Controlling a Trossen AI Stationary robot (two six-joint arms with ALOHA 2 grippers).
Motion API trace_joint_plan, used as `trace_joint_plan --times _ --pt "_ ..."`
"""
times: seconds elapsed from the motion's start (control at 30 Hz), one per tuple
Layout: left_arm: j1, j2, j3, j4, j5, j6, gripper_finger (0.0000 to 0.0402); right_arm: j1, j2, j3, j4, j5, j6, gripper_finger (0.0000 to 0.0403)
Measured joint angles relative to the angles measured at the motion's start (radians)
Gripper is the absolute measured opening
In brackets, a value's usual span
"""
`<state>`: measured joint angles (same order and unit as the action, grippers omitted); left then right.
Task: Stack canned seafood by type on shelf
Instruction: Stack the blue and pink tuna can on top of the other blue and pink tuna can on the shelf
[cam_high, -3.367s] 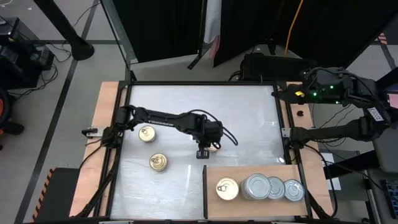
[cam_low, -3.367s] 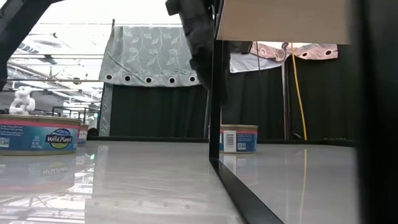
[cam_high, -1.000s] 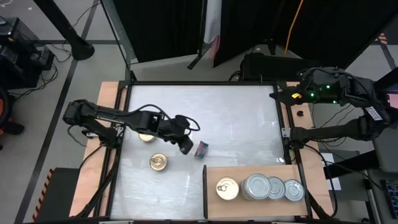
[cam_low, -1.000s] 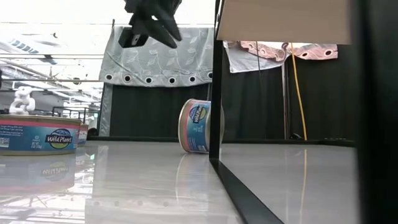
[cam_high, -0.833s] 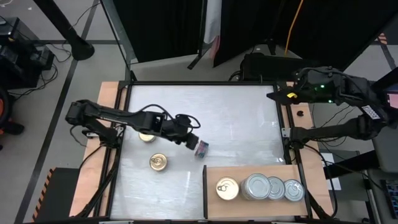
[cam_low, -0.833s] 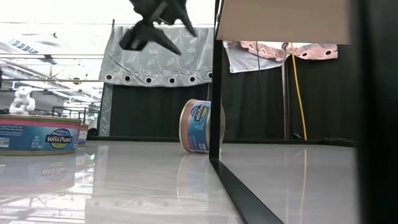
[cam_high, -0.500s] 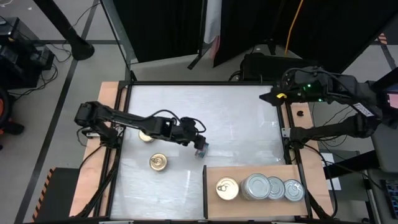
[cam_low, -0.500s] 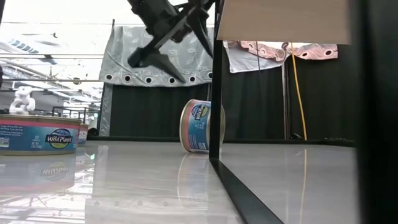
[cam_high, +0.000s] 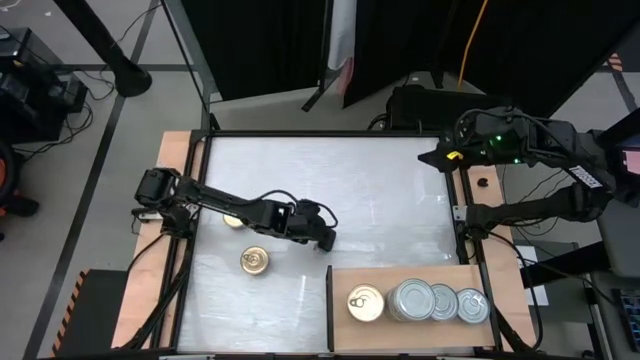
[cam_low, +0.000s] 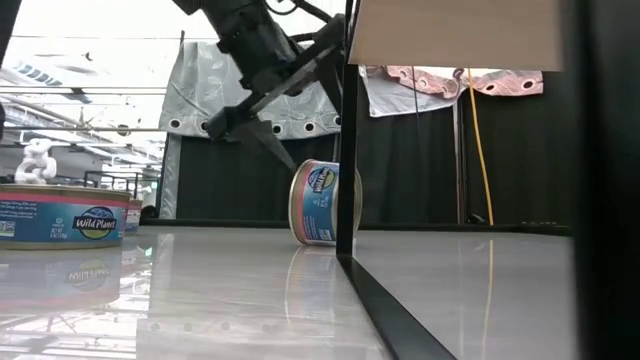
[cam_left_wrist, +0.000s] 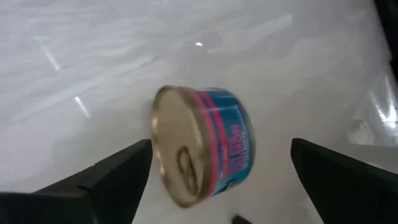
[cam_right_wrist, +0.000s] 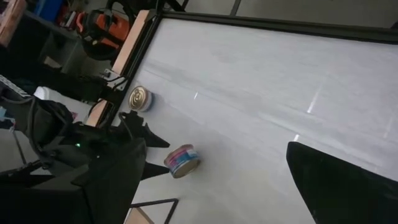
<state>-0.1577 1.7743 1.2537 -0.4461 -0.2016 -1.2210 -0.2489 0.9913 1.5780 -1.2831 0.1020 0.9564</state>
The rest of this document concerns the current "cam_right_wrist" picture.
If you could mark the Wild Planet can gold lid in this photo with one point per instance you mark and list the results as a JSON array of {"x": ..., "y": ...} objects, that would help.
[
  {"x": 183, "y": 161},
  {"x": 138, "y": 98}
]

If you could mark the orange black vacuum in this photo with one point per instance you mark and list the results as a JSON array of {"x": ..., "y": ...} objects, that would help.
[{"x": 118, "y": 29}]

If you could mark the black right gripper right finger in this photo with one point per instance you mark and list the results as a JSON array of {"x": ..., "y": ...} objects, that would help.
[{"x": 351, "y": 193}]

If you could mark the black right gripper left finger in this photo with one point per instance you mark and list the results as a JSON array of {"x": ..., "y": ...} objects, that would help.
[{"x": 62, "y": 202}]

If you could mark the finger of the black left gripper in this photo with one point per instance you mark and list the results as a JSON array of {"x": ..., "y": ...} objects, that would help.
[
  {"x": 154, "y": 170},
  {"x": 149, "y": 138}
]

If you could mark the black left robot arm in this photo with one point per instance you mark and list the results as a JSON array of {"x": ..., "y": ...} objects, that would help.
[{"x": 46, "y": 124}]

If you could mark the wooden table side board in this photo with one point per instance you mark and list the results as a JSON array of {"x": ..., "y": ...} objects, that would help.
[{"x": 130, "y": 46}]

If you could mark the white bracket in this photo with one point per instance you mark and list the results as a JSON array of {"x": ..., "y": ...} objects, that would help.
[{"x": 113, "y": 81}]

